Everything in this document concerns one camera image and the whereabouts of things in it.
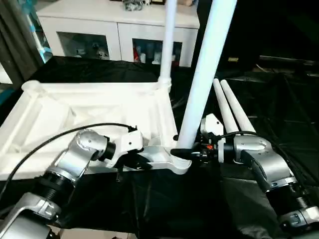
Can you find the white plastic table leg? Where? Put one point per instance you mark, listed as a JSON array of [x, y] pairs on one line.
[[238, 107], [209, 59], [168, 40], [223, 104]]

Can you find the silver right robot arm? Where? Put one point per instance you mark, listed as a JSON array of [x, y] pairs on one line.
[[259, 159]]

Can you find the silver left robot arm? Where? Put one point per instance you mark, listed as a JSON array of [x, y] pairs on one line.
[[75, 154]]

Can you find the black work mat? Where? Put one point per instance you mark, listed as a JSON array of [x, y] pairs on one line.
[[279, 99]]

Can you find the white upturned plastic table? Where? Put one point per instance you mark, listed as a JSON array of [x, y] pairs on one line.
[[60, 114]]

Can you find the black case with yellow label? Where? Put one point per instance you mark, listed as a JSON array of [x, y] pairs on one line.
[[259, 25]]

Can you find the white glass-door cabinet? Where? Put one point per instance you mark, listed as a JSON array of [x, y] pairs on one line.
[[109, 20]]

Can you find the beige plush toy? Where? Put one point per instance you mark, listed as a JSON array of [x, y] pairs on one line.
[[188, 2]]

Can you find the grey crumpled object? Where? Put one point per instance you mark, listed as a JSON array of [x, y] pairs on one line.
[[133, 5]]

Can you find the grey curtain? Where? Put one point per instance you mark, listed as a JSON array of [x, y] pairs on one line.
[[17, 35]]

